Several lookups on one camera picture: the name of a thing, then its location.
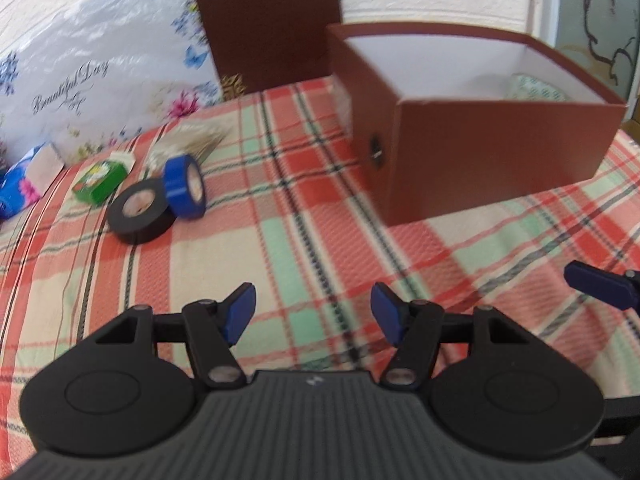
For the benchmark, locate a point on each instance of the green flower-print box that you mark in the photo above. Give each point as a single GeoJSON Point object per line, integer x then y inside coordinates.
{"type": "Point", "coordinates": [97, 185]}

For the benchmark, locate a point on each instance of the cartoon-print door panel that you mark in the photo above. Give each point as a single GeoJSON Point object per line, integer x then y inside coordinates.
{"type": "Point", "coordinates": [600, 10]}

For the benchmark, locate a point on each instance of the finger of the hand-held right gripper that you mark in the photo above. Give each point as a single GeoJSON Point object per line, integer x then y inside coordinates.
{"type": "Point", "coordinates": [600, 285]}

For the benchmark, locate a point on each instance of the plaid blanket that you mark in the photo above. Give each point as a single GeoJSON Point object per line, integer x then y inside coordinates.
{"type": "Point", "coordinates": [310, 210]}

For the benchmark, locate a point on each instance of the black tape roll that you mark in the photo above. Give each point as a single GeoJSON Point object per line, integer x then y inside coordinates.
{"type": "Point", "coordinates": [145, 229]}

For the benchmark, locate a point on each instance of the brown box lid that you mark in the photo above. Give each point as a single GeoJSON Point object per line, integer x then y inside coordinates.
{"type": "Point", "coordinates": [265, 25]}

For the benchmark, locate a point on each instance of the brown cardboard storage box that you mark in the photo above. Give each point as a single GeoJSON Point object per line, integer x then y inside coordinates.
{"type": "Point", "coordinates": [475, 150]}

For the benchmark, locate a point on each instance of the blue tape roll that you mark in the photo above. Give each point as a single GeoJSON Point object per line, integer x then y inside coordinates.
{"type": "Point", "coordinates": [175, 180]}

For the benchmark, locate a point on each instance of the white floral pillow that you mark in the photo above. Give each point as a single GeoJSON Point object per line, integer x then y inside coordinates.
{"type": "Point", "coordinates": [100, 50]}

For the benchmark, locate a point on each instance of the patterned wide tape roll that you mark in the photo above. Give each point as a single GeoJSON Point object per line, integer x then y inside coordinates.
{"type": "Point", "coordinates": [537, 89]}

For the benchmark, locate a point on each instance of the blue floral tissue pack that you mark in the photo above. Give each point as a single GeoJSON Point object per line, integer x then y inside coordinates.
{"type": "Point", "coordinates": [20, 190]}

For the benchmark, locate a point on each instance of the bag of cotton swabs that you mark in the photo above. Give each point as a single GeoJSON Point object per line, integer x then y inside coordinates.
{"type": "Point", "coordinates": [192, 140]}

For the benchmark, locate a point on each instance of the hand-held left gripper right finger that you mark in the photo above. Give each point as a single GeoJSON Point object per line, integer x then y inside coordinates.
{"type": "Point", "coordinates": [387, 311]}

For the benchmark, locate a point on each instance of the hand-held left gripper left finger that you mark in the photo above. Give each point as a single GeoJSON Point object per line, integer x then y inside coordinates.
{"type": "Point", "coordinates": [240, 311]}

